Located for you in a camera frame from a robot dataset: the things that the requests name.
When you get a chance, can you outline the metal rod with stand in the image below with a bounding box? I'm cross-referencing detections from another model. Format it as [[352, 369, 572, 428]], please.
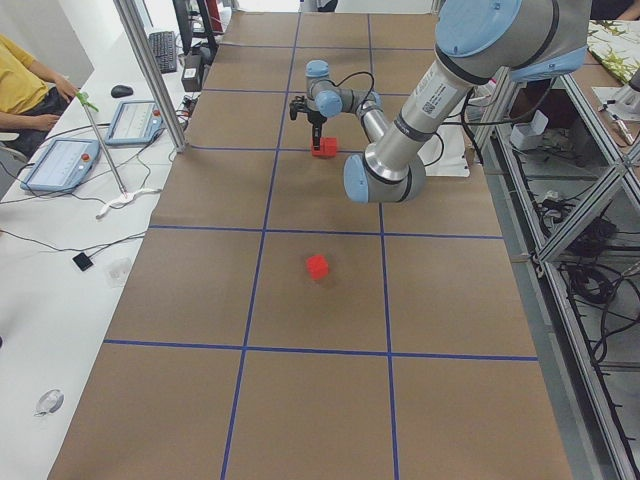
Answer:
[[75, 91, 162, 220]]

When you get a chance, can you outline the far teach pendant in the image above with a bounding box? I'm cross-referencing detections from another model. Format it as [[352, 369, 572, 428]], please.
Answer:
[[105, 100, 164, 147]]

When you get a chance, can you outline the near teach pendant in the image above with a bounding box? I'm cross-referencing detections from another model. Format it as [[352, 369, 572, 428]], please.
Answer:
[[20, 139, 101, 193]]

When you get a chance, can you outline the person in yellow shirt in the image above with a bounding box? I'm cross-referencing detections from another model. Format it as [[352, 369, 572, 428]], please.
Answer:
[[1, 35, 79, 157]]

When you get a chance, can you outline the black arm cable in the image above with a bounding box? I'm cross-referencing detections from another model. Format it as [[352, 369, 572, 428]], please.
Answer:
[[333, 71, 446, 166]]

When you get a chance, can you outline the black keyboard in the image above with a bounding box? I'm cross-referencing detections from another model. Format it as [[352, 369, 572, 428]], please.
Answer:
[[148, 31, 177, 74]]

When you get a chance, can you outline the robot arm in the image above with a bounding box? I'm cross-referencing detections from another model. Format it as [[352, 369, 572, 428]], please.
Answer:
[[290, 0, 591, 203]]

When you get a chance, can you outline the black computer mouse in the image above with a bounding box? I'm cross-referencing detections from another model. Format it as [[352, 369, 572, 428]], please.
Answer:
[[110, 84, 134, 98]]

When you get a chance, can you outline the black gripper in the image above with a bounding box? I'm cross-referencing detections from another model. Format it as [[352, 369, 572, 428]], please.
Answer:
[[289, 95, 325, 150]]

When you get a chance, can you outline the aluminium frame post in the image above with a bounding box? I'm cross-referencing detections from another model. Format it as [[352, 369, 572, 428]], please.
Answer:
[[113, 0, 186, 153]]

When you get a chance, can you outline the teach pendant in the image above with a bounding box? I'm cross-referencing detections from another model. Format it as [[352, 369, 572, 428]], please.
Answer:
[[20, 139, 101, 193], [105, 100, 164, 147]]

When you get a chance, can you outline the white pillar base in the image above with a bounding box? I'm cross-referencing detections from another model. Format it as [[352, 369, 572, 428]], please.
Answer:
[[419, 125, 470, 178]]

